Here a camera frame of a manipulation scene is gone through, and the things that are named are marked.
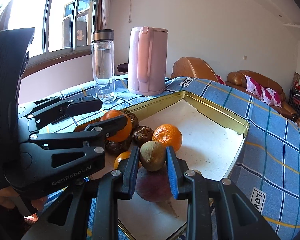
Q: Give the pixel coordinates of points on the pink sheer curtain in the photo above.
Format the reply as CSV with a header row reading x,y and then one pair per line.
x,y
107,5

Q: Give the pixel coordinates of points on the brown leather three-seat sofa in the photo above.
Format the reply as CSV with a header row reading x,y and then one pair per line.
x,y
262,80

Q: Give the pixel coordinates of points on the person's left hand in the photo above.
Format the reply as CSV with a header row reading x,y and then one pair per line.
x,y
0,198

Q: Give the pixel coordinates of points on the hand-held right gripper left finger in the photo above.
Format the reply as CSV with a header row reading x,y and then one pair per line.
x,y
130,177

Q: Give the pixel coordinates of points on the blue plaid tablecloth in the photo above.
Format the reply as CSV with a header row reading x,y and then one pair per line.
x,y
265,135

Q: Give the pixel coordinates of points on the pink electric kettle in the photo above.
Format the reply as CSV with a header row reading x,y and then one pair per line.
x,y
152,62

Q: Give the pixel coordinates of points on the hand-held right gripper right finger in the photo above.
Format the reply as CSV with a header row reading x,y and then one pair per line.
x,y
173,176

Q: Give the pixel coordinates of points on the pink floral pillow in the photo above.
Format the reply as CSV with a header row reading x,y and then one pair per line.
x,y
272,97
221,80
255,86

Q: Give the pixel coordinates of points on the clear glass water bottle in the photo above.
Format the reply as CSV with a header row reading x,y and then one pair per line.
x,y
103,67

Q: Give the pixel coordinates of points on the small brown round fruit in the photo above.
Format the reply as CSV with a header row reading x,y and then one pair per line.
x,y
152,155

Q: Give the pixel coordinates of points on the dark chair back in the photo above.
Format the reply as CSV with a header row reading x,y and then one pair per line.
x,y
122,68

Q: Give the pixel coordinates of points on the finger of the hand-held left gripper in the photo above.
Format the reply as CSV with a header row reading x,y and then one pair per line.
x,y
85,106
110,126

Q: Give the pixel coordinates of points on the orange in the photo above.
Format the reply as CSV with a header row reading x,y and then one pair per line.
x,y
120,160
120,133
167,135

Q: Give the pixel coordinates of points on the wood-framed window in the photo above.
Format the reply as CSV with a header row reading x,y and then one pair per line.
x,y
57,17

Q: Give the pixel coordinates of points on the stack of dark chairs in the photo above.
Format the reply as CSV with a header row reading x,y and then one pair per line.
x,y
297,100

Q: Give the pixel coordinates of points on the reddish purple round fruit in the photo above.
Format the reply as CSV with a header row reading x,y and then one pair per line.
x,y
153,186

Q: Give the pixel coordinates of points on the gold metal tin box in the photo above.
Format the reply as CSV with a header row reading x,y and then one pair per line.
x,y
202,135

